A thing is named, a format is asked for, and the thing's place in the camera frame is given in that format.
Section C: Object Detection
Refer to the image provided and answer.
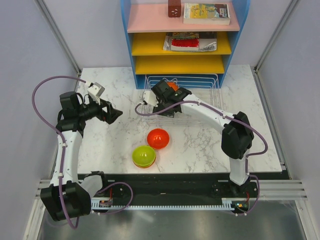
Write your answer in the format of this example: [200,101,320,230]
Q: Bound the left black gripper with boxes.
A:
[77,95,122,125]

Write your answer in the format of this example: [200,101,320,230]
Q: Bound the orange bowl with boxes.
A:
[133,160,156,169]
[167,81,179,91]

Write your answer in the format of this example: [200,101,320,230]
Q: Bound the clear wire dish rack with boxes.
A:
[141,74,223,126]

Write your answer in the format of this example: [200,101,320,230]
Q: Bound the red plastic bowl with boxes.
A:
[146,128,170,150]

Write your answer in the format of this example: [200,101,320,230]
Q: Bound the lime green bowl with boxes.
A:
[132,145,157,165]

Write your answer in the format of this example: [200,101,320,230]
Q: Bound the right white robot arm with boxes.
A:
[151,80,254,197]

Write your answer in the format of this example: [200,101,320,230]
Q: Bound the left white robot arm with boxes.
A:
[40,91,123,222]

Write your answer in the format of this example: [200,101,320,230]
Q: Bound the blue shelf unit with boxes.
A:
[120,0,250,89]

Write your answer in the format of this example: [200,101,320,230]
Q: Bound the red cover magazine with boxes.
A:
[163,31,199,52]

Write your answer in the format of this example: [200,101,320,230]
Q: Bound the spiral notebook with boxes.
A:
[199,31,217,52]

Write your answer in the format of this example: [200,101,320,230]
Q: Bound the brown dice block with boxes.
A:
[167,0,182,18]

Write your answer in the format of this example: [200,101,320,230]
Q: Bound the yellow cover book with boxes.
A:
[183,3,231,26]

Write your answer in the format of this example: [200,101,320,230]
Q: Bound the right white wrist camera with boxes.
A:
[142,90,159,107]

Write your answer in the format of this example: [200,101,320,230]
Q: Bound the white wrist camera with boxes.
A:
[86,82,105,105]
[142,90,159,107]

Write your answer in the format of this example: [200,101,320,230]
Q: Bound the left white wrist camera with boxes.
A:
[86,82,105,105]

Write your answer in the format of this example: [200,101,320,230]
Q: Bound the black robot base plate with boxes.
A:
[98,173,258,205]

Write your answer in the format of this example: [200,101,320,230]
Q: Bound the white slotted cable duct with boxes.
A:
[91,198,235,212]

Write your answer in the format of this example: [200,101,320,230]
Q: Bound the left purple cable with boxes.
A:
[32,75,134,230]

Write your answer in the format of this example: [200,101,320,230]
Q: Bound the aluminium frame rail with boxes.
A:
[40,177,305,201]

